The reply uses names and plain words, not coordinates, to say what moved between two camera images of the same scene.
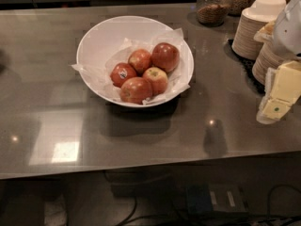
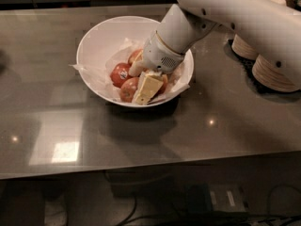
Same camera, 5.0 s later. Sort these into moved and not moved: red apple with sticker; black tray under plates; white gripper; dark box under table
Moved: white gripper
Not moved: dark box under table; black tray under plates; red apple with sticker
